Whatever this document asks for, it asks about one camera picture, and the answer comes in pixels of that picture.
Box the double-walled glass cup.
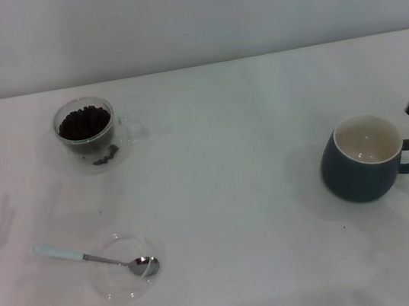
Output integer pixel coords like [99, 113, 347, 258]
[49, 88, 151, 161]

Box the glass saucer with spilled beans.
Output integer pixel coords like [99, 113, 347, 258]
[43, 105, 143, 182]

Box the empty clear glass saucer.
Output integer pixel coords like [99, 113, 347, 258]
[85, 227, 168, 306]

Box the dark teal ceramic mug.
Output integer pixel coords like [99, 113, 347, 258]
[313, 107, 409, 209]

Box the spilled coffee beans cluster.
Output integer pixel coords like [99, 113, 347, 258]
[90, 142, 123, 167]

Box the blue-handled metal spoon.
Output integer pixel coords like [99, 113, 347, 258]
[32, 227, 163, 295]

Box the coffee beans pile in cup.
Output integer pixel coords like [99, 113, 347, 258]
[54, 103, 118, 159]

